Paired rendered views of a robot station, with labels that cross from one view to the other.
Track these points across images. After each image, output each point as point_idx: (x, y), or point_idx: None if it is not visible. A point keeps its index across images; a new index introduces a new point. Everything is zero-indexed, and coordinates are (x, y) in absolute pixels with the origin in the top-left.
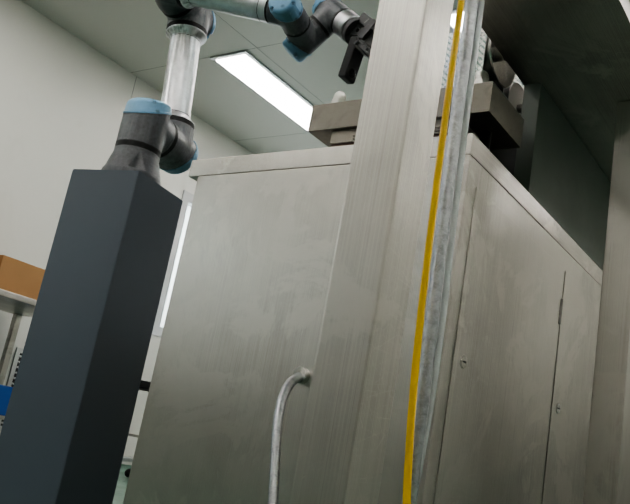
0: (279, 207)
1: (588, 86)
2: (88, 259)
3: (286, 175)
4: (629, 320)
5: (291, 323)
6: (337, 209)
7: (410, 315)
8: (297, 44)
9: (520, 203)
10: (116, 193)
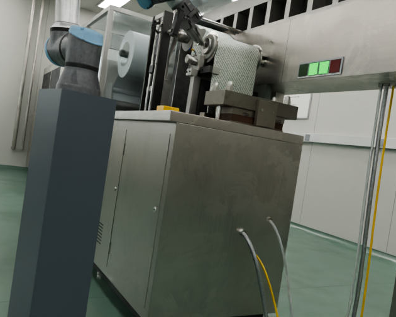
0: (227, 151)
1: (280, 89)
2: (87, 162)
3: (230, 135)
4: None
5: (236, 209)
6: (254, 158)
7: (281, 207)
8: (154, 2)
9: None
10: (102, 114)
